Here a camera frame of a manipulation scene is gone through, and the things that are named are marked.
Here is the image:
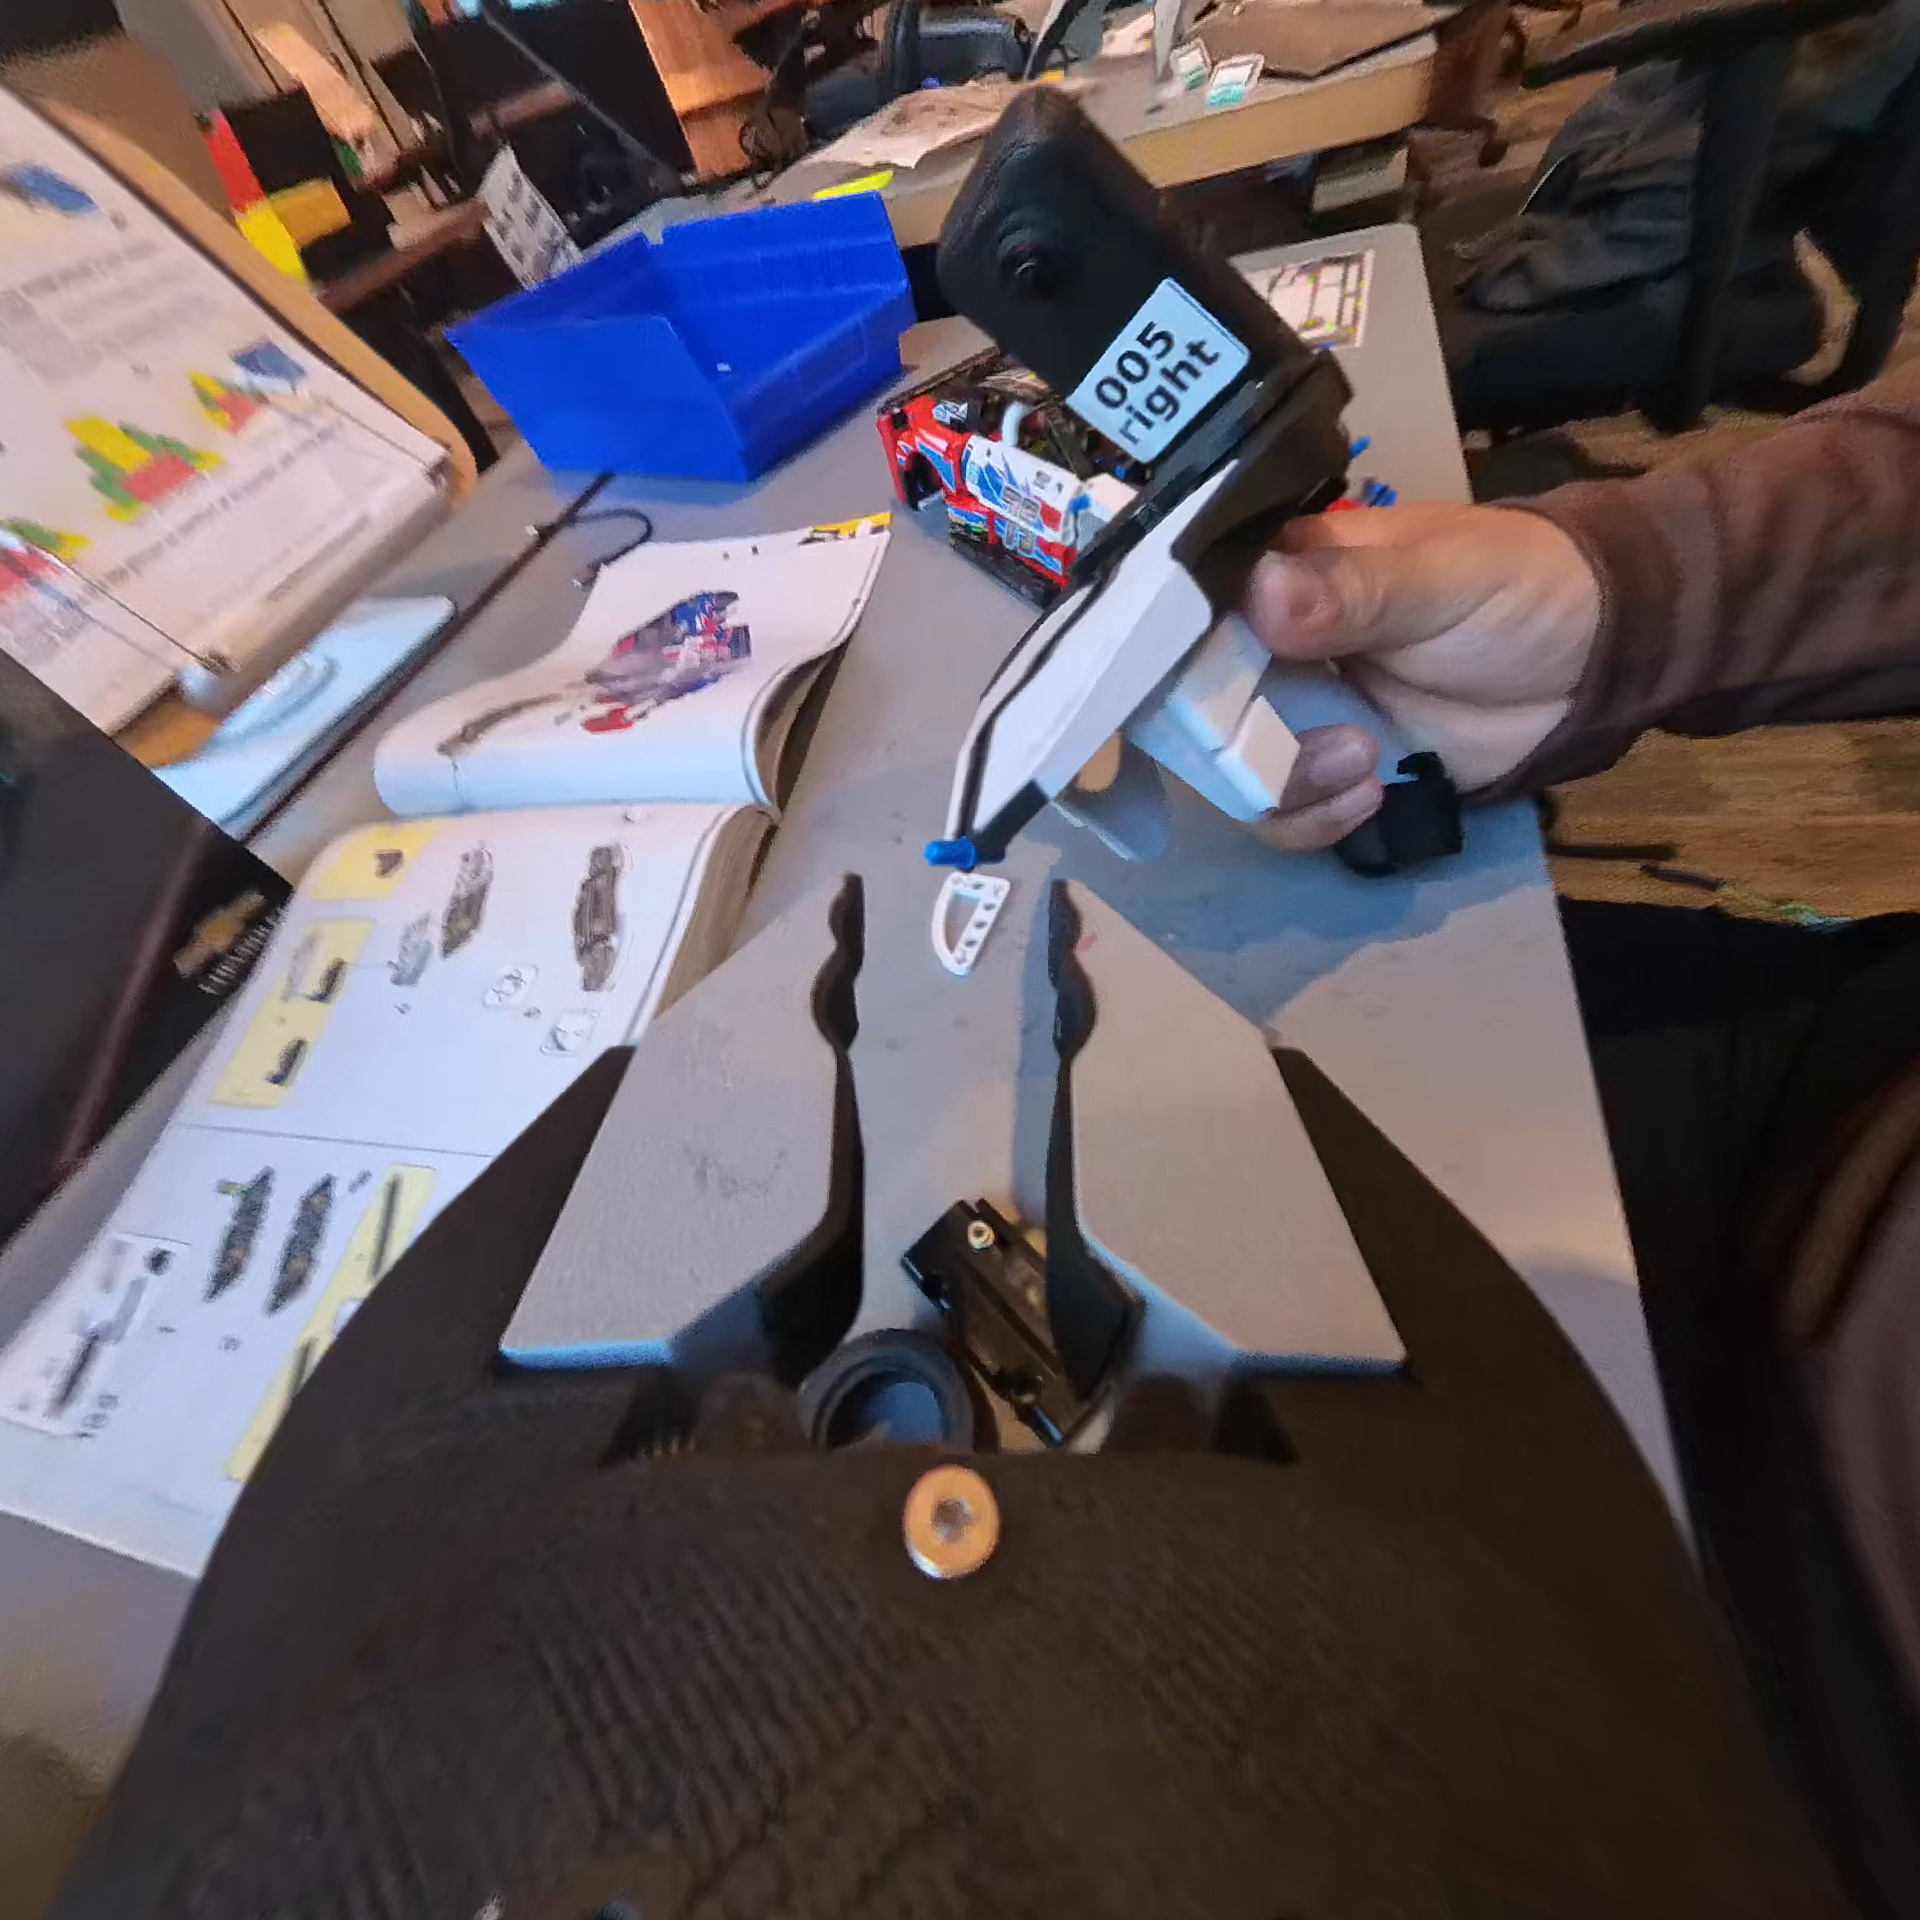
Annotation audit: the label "black backpack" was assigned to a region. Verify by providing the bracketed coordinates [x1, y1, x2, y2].
[1446, 59, 1742, 423]

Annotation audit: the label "black office chair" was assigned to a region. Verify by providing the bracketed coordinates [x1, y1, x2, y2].
[1529, 0, 1920, 436]

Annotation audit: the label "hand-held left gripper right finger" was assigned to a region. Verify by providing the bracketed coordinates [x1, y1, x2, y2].
[1041, 881, 1408, 1397]

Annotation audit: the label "open instruction booklet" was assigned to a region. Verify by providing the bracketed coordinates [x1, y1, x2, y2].
[0, 517, 893, 1578]

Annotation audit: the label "person's brown shirt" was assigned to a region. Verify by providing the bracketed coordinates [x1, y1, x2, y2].
[1785, 1050, 1920, 1920]

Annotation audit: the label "black toy tyre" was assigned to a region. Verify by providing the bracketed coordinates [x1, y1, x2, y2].
[798, 1327, 976, 1449]

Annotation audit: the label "white stand base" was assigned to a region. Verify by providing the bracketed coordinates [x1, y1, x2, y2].
[157, 596, 460, 835]

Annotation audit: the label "person's right forearm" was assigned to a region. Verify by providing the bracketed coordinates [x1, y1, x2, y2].
[1477, 391, 1920, 798]

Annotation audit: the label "black cable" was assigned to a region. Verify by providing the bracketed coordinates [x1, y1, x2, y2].
[433, 470, 654, 602]

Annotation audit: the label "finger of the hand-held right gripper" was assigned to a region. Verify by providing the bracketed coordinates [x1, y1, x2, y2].
[960, 556, 1215, 865]
[949, 486, 1203, 841]

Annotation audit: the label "printed sticker sheet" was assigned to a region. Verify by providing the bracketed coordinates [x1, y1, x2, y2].
[1246, 247, 1374, 349]

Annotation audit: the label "person's right hand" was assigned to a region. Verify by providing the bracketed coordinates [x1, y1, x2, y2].
[1246, 502, 1607, 854]

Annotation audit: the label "blue plastic bin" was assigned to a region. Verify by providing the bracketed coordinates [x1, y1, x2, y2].
[447, 193, 916, 484]

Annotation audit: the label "white curved frame brick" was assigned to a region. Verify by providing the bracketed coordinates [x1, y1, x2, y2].
[933, 873, 1009, 977]

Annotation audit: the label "toy car picture box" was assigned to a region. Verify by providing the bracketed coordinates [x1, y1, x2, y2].
[0, 652, 295, 1247]

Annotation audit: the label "person's black pants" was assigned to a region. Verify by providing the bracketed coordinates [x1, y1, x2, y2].
[1559, 900, 1920, 1652]

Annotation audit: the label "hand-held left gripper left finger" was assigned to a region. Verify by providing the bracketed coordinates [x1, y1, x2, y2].
[499, 873, 868, 1374]

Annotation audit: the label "wooden work table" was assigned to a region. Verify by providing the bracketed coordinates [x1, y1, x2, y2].
[884, 0, 1443, 250]

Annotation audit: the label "printed instruction sheet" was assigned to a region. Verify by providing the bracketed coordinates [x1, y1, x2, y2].
[0, 90, 453, 735]

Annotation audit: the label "black brick plate assembly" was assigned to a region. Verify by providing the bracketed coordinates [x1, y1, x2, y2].
[900, 1197, 1088, 1449]

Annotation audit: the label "red white toy car model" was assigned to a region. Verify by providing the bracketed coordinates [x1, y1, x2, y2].
[878, 347, 1401, 609]

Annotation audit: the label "grey desk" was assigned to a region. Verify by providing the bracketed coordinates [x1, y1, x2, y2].
[0, 223, 1681, 1801]

